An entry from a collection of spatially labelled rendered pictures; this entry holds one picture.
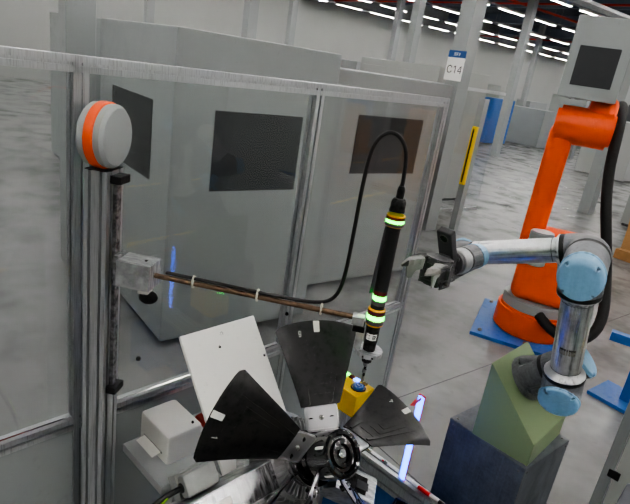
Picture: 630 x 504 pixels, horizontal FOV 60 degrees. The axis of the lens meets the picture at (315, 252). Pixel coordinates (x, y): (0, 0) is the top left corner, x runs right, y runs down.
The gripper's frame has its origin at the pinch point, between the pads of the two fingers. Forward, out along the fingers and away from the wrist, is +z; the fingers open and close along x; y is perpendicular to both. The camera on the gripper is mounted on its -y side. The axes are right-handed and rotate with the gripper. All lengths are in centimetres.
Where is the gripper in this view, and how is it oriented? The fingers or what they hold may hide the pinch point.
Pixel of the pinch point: (415, 266)
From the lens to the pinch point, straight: 142.6
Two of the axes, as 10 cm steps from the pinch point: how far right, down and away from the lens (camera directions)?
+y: -1.4, 9.3, 3.3
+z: -7.0, 1.4, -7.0
